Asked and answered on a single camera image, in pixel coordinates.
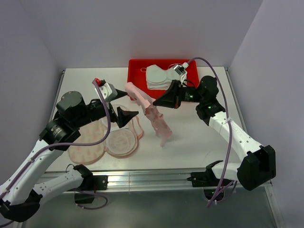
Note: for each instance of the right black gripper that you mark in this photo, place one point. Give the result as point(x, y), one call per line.
point(172, 97)

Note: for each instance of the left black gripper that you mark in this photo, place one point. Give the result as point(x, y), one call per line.
point(123, 116)

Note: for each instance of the pink bra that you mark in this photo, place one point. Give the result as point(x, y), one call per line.
point(150, 111)

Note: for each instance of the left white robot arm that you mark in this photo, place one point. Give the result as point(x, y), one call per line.
point(21, 195)

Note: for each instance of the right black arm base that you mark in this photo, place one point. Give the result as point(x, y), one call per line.
point(208, 179)

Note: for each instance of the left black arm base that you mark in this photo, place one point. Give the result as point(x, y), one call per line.
point(84, 196)

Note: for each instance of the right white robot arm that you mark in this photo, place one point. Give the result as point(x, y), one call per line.
point(257, 162)

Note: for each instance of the white bra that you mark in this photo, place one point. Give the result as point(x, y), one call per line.
point(158, 78)

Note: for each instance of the red plastic tray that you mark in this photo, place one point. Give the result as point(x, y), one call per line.
point(137, 73)

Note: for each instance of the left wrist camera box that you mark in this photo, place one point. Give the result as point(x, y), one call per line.
point(105, 90)

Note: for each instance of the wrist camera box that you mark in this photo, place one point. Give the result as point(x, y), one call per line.
point(105, 90)
point(180, 69)

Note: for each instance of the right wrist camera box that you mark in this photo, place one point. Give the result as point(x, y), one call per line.
point(180, 69)

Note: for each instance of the aluminium frame rail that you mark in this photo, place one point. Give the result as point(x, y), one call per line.
point(191, 148)

